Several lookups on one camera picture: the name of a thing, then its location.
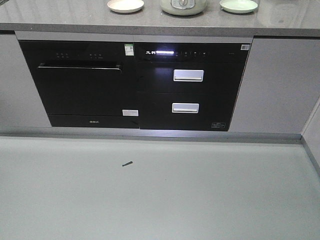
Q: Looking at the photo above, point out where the black drawer disinfection cabinet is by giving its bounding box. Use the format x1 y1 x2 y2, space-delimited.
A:
134 42 251 132

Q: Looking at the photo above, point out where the small dark floor scrap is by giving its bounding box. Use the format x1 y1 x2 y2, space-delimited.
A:
122 161 133 167

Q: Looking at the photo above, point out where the black built-in dishwasher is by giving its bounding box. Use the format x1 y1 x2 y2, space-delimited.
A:
16 31 139 129

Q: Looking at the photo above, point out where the green electric cooking pot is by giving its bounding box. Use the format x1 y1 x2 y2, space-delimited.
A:
160 0 208 16

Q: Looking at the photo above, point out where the beige round plate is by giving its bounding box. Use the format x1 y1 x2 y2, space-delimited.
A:
107 0 144 14

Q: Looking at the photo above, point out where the grey right cabinet door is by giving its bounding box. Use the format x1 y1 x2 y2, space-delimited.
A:
229 37 320 134

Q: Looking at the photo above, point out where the grey cabinet door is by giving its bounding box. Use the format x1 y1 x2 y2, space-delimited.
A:
229 37 320 134
0 31 51 130

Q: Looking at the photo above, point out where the green round plate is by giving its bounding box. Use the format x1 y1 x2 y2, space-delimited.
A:
219 0 258 14

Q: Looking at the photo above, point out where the grey left cabinet door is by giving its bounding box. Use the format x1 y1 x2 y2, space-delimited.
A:
0 31 51 130

